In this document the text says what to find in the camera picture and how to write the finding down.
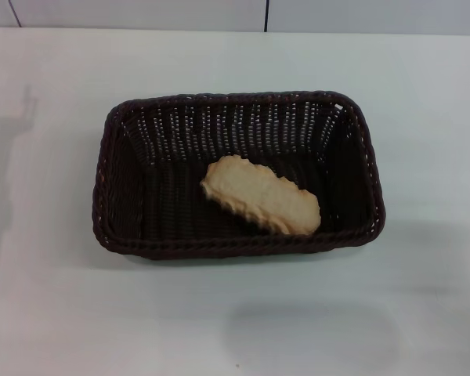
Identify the orange striped bread loaf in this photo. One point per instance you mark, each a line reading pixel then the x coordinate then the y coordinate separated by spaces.
pixel 258 196

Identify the dark brown woven basket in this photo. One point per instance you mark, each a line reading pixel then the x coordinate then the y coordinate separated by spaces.
pixel 149 196

